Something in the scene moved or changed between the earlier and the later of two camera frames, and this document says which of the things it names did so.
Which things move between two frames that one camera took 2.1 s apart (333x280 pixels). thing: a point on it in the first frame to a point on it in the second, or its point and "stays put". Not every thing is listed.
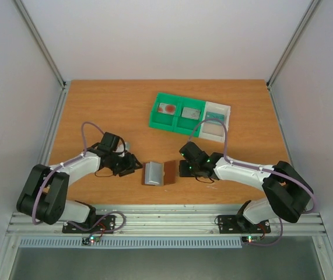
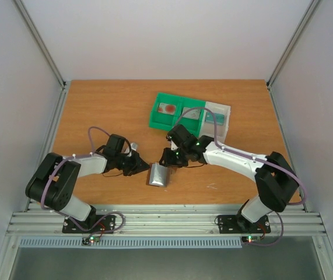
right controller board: [251, 239] stays put
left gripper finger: [137, 162] to [143, 163]
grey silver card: [190, 113] stays put
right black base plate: [228, 224] stays put
